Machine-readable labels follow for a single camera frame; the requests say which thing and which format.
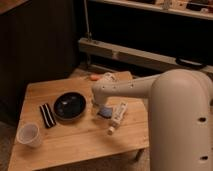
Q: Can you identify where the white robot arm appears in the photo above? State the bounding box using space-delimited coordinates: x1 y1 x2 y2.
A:
92 69 213 171

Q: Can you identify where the white ceramic cup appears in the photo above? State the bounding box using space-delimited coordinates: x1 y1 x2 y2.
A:
16 123 42 148

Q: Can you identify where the white tube with cap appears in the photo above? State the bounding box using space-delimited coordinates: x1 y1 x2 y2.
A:
108 102 128 135

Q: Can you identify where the black round bowl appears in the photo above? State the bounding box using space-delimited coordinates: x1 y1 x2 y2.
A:
53 92 86 120

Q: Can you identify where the orange small object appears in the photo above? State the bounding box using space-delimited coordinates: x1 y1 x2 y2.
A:
90 74 101 81

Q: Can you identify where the small wooden table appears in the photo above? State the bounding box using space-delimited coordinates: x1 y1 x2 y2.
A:
8 77 148 171

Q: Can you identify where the black white striped cloth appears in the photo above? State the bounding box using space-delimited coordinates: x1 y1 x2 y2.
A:
39 103 56 129

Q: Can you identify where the long beige case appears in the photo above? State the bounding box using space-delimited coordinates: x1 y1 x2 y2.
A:
77 37 213 75

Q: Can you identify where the metal vertical pole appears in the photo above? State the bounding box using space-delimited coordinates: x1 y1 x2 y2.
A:
83 0 92 41

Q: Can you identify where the background shelf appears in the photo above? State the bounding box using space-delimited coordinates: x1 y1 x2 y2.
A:
89 0 213 21

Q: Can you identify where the black case handle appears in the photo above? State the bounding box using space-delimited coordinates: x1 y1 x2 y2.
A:
175 58 207 70

